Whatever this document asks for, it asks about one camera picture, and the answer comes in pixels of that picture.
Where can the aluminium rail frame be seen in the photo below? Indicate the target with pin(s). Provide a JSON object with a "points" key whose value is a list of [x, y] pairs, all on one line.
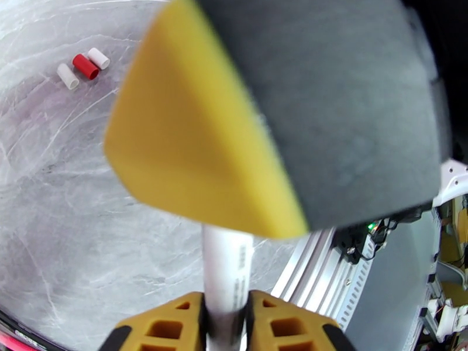
{"points": [[310, 273]]}

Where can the white marker black cap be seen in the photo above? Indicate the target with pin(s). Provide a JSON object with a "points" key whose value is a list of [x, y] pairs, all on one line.
{"points": [[226, 273]]}

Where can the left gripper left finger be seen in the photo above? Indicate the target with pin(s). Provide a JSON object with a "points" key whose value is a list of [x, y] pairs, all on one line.
{"points": [[161, 330]]}

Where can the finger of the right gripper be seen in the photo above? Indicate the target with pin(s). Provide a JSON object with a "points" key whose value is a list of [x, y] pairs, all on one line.
{"points": [[256, 123]]}

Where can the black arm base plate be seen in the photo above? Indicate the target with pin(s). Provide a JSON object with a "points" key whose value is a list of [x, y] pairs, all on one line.
{"points": [[352, 244]]}

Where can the red pen cap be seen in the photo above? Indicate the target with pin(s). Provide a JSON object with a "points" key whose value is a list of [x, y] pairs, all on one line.
{"points": [[85, 67]]}

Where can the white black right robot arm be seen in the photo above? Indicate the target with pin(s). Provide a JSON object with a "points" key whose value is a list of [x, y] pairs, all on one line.
{"points": [[453, 181]]}

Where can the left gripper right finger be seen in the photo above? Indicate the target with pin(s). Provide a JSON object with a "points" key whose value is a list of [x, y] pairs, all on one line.
{"points": [[289, 330]]}

